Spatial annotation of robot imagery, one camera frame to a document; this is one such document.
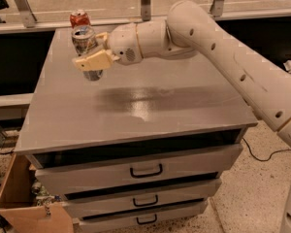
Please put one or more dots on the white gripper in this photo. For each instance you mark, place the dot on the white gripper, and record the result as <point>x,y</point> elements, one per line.
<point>122,45</point>

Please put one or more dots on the silver blue redbull can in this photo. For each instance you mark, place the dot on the silver blue redbull can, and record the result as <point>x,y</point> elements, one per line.
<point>83,39</point>

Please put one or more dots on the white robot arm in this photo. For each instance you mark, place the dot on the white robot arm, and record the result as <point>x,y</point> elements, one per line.
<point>264,87</point>

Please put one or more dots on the red coca-cola can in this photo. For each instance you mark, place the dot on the red coca-cola can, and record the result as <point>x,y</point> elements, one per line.
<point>79,17</point>

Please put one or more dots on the grey drawer cabinet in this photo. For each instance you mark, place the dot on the grey drawer cabinet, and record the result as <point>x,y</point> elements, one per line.
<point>152,107</point>

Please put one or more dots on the top grey drawer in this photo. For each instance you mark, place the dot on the top grey drawer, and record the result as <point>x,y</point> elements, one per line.
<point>142,169</point>

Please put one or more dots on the grey drawer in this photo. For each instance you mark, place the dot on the grey drawer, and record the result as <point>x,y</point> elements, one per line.
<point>142,169</point>
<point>95,224</point>
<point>126,199</point>

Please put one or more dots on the middle grey drawer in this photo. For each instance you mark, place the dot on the middle grey drawer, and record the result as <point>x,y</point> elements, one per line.
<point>126,199</point>

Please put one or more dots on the cardboard box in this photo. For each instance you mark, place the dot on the cardboard box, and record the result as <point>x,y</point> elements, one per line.
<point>19,208</point>

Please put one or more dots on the bottom grey drawer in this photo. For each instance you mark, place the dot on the bottom grey drawer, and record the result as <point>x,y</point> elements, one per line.
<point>95,224</point>

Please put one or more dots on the metal window railing frame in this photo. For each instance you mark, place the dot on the metal window railing frame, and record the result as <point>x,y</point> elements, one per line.
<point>43,15</point>

